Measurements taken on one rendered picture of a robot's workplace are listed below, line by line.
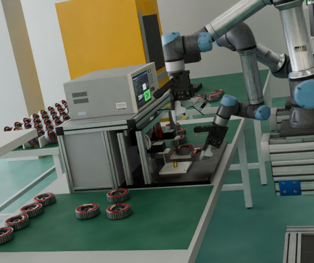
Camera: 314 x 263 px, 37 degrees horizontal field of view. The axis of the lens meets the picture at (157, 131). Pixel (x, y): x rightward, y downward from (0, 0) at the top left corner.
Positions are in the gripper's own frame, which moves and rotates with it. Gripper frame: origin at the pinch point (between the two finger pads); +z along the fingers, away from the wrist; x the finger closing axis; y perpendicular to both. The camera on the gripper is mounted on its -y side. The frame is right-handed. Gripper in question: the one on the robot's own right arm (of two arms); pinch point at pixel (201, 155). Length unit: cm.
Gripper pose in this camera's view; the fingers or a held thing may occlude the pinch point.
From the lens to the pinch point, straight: 250.2
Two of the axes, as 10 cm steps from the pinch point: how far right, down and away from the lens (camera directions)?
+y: 9.0, 4.0, -1.4
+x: 2.7, -2.7, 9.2
